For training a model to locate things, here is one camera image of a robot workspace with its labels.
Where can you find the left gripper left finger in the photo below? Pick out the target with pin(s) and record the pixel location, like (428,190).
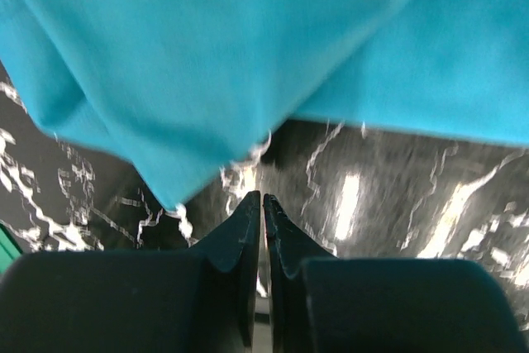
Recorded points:
(224,306)

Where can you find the green cutting mat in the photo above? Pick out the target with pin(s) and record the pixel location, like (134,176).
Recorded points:
(9,249)

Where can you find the teal t shirt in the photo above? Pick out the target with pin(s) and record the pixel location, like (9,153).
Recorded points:
(181,87)

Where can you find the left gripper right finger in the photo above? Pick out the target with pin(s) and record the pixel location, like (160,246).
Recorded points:
(302,286)

